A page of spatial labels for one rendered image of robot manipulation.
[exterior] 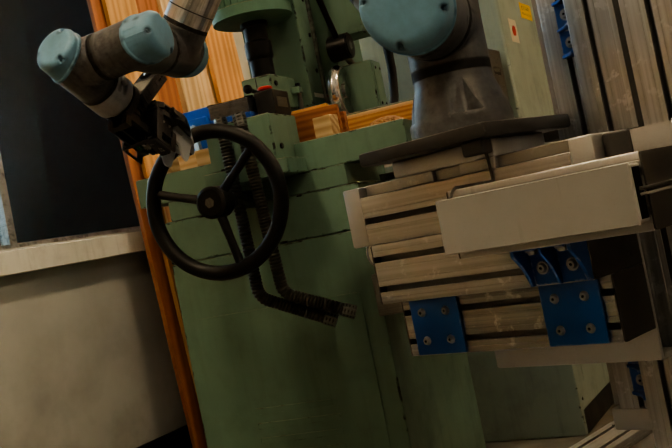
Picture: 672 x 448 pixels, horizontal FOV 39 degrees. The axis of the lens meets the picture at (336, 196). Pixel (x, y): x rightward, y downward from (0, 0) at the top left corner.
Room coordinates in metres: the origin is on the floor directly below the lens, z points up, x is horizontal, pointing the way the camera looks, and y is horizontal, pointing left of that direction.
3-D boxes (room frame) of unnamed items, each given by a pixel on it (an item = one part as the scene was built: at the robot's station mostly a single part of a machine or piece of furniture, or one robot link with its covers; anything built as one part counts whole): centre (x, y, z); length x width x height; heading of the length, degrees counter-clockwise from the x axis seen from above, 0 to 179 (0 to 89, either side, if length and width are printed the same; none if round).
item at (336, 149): (1.96, 0.11, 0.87); 0.61 x 0.30 x 0.06; 70
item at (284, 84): (2.09, 0.09, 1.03); 0.14 x 0.07 x 0.09; 160
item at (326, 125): (1.88, -0.01, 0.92); 0.04 x 0.03 x 0.04; 59
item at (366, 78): (2.19, -0.11, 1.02); 0.09 x 0.07 x 0.12; 70
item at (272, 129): (1.88, 0.14, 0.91); 0.15 x 0.14 x 0.09; 70
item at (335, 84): (2.15, -0.06, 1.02); 0.12 x 0.03 x 0.12; 160
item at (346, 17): (2.22, -0.11, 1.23); 0.09 x 0.08 x 0.15; 160
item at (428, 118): (1.38, -0.20, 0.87); 0.15 x 0.15 x 0.10
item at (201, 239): (2.18, 0.06, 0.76); 0.57 x 0.45 x 0.09; 160
